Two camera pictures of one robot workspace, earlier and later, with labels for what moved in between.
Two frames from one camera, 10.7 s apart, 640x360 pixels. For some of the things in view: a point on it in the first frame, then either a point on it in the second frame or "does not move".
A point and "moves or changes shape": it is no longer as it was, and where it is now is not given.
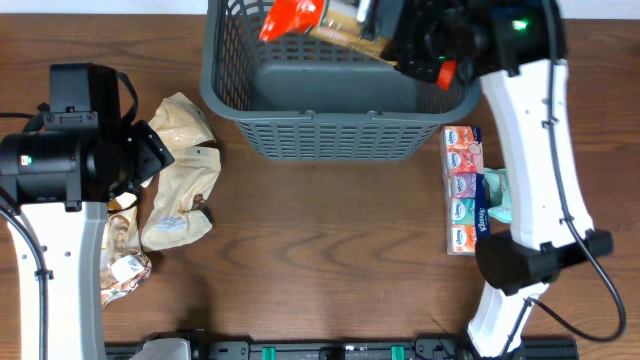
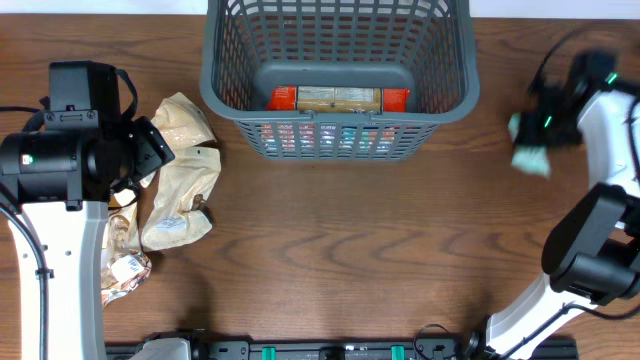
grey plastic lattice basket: [305, 98] does not move
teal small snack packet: [498, 193] moves or changes shape
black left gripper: [146, 148] does not move
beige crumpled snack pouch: [180, 123] does not move
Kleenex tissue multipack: [464, 192] to [331, 139]
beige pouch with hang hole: [178, 211] does not move
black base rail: [422, 348] does not move
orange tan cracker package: [336, 21] to [339, 99]
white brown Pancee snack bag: [124, 266] does not move
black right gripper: [410, 63] to [532, 127]
